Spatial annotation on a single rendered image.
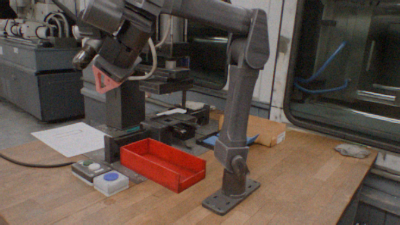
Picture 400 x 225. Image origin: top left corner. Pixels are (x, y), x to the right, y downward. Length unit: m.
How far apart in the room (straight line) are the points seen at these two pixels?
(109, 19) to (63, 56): 3.60
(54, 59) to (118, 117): 2.92
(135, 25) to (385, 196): 1.21
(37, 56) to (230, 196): 3.51
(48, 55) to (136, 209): 3.47
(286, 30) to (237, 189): 0.88
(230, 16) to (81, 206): 0.56
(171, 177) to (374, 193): 0.93
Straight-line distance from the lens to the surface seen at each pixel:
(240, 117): 0.72
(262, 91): 1.58
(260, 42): 0.68
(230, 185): 0.79
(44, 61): 4.10
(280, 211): 0.81
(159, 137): 1.06
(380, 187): 1.47
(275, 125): 1.28
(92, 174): 0.88
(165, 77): 1.06
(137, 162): 0.91
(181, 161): 0.94
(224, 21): 0.66
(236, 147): 0.74
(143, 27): 0.60
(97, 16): 0.58
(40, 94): 4.14
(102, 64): 0.63
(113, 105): 1.29
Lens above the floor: 1.34
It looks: 17 degrees down
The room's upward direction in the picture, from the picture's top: 3 degrees clockwise
